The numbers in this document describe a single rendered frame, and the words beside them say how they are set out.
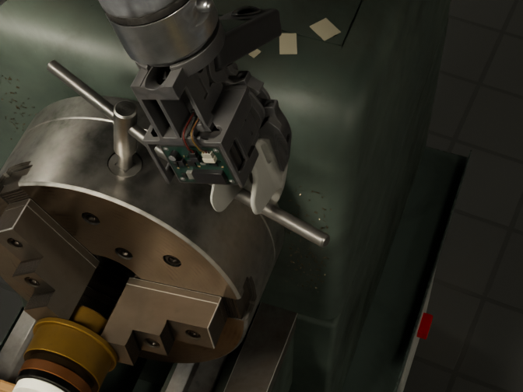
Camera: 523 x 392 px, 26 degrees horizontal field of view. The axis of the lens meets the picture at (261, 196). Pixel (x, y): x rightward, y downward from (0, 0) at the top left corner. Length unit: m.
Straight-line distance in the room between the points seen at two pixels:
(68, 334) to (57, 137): 0.20
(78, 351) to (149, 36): 0.43
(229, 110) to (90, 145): 0.29
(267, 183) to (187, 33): 0.19
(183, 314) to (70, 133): 0.22
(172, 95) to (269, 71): 0.35
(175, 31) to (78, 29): 0.43
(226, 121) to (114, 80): 0.37
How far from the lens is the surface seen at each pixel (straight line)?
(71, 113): 1.19
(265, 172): 0.95
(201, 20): 0.83
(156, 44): 0.82
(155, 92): 0.84
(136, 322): 1.16
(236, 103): 0.88
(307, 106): 1.16
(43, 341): 1.15
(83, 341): 1.15
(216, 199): 0.96
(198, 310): 1.15
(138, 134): 1.05
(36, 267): 1.15
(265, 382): 1.40
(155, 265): 1.16
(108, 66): 1.22
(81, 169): 1.12
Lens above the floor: 2.10
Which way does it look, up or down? 53 degrees down
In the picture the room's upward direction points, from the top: straight up
